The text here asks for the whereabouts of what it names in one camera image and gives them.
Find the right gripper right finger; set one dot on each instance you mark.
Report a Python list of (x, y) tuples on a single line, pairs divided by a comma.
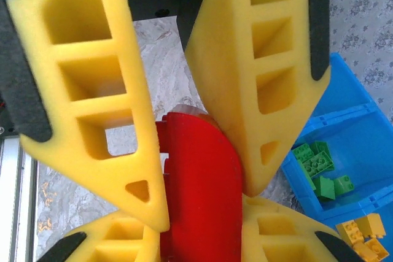
[(250, 237)]

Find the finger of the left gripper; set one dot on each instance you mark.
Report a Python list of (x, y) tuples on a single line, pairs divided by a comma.
[(86, 49), (227, 84)]

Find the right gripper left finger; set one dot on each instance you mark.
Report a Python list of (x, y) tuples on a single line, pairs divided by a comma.
[(92, 237)]

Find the red curved lego brick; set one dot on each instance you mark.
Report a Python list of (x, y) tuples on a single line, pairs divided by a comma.
[(199, 182)]

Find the small green lego brick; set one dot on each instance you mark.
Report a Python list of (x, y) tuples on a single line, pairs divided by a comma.
[(324, 188), (322, 147), (344, 186)]

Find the long green lego brick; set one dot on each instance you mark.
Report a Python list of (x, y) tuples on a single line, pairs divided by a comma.
[(319, 165), (302, 153)]

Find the small orange lego brick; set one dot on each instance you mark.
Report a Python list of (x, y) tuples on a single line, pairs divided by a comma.
[(373, 225)]

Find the blue three-compartment plastic bin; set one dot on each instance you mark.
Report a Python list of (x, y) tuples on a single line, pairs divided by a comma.
[(353, 133)]

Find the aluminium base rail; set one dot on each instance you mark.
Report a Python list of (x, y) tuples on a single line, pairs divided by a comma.
[(12, 200)]

